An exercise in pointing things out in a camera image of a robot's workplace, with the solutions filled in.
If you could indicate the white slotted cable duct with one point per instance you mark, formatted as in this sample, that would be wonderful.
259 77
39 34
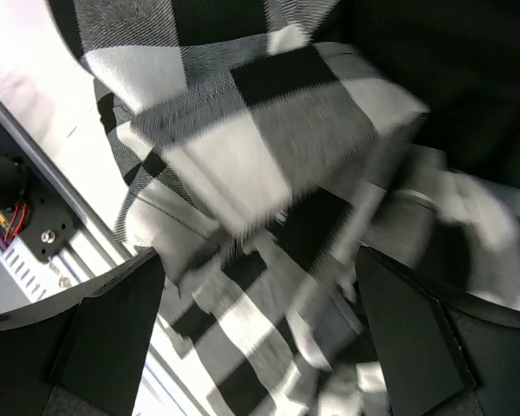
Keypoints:
23 279

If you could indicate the aluminium mounting rail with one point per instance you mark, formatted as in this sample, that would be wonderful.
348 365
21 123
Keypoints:
92 252

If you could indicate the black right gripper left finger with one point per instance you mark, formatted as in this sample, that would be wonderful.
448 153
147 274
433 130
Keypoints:
82 351

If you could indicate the black white checkered shirt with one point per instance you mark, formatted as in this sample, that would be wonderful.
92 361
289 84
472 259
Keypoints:
258 161

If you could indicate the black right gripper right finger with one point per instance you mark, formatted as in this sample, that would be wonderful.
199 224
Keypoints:
442 351

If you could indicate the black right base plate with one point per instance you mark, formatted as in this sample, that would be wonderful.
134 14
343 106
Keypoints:
40 216

